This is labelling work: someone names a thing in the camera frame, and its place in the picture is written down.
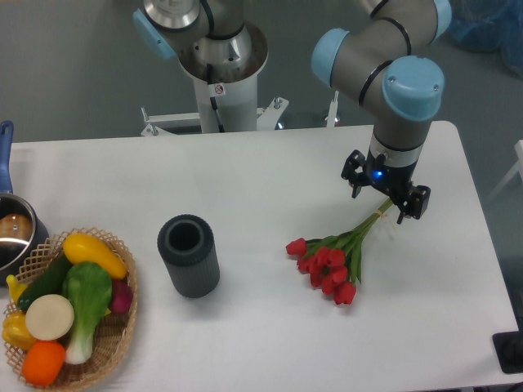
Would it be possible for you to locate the orange fruit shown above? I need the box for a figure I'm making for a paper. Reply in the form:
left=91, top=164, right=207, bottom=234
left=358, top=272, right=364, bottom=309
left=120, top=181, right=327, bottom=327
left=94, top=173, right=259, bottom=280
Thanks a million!
left=21, top=341, right=65, bottom=387

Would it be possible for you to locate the yellow squash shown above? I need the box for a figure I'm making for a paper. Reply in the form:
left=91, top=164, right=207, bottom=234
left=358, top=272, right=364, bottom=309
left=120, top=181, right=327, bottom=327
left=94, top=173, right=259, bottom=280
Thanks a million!
left=62, top=233, right=127, bottom=280

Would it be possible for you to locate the woven wicker basket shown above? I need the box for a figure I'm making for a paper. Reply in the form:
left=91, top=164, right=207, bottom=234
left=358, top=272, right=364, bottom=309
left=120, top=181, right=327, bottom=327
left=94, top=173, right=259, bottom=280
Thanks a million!
left=3, top=228, right=138, bottom=391

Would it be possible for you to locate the purple red radish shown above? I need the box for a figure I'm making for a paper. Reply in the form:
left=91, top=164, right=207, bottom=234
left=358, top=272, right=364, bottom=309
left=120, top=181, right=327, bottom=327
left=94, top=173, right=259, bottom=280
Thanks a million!
left=109, top=280, right=133, bottom=314

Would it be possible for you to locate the blue handled steel pot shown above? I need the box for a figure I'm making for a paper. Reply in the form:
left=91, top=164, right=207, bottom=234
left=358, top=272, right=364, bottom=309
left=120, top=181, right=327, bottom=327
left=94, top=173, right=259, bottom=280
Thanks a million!
left=1, top=120, right=48, bottom=287

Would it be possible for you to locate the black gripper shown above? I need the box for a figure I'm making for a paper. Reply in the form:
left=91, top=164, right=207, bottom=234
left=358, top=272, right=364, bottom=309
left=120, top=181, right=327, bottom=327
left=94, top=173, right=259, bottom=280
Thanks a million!
left=341, top=148, right=431, bottom=225

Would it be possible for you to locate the white round radish slice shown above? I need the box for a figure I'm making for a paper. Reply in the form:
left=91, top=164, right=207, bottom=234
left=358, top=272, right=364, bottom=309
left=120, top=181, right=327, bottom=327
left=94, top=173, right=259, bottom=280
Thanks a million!
left=25, top=294, right=74, bottom=341

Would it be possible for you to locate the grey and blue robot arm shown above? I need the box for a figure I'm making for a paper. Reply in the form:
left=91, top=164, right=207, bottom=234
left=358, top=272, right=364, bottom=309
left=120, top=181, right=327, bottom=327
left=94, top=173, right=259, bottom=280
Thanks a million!
left=132, top=1, right=452, bottom=219

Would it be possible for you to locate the yellow banana tip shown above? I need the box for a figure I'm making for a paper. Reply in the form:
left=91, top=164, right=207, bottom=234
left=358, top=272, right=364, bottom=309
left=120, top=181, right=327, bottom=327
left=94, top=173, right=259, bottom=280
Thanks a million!
left=6, top=274, right=28, bottom=303

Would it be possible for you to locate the black cable on pedestal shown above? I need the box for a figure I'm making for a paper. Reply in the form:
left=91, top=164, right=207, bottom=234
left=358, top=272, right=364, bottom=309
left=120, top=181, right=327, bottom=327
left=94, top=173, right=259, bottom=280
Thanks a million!
left=206, top=63, right=226, bottom=133

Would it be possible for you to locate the black device at table edge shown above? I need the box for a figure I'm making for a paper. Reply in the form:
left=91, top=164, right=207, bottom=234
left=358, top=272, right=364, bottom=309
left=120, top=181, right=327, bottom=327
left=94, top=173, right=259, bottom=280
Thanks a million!
left=492, top=331, right=522, bottom=374

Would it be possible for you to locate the blue plastic bag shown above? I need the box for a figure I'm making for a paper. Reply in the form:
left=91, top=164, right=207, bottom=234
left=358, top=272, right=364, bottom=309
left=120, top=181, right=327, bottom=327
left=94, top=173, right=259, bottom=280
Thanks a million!
left=448, top=0, right=522, bottom=77

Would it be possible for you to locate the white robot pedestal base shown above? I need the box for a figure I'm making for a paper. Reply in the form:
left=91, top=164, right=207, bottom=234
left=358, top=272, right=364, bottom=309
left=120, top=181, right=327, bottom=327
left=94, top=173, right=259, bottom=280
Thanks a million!
left=141, top=21, right=289, bottom=136

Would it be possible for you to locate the yellow bell pepper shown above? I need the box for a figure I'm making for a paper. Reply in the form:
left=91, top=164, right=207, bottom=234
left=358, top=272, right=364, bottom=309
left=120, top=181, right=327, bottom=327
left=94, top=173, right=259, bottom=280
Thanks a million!
left=2, top=310, right=37, bottom=351

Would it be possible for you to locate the red tulip bouquet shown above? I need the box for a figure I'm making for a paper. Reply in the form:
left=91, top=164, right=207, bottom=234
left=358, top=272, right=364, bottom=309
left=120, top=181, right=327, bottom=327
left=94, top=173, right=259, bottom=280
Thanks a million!
left=285, top=199, right=392, bottom=305

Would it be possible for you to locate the dark grey ribbed vase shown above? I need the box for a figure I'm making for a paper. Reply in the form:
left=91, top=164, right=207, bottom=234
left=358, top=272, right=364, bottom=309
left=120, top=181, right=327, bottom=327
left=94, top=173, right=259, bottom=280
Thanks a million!
left=157, top=214, right=221, bottom=298

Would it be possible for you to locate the green bok choy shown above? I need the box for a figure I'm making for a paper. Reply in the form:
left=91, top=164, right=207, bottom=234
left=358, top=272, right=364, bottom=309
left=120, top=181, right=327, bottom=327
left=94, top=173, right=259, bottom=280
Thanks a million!
left=62, top=261, right=112, bottom=365

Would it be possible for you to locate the white furniture frame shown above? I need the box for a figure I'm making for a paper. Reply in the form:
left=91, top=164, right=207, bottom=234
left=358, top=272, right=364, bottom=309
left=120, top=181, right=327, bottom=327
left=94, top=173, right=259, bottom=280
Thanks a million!
left=486, top=140, right=522, bottom=203

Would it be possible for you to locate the dark green cucumber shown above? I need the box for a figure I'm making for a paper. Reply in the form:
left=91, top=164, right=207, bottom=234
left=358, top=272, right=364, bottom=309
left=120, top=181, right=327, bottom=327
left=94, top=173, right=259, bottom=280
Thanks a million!
left=17, top=253, right=73, bottom=312

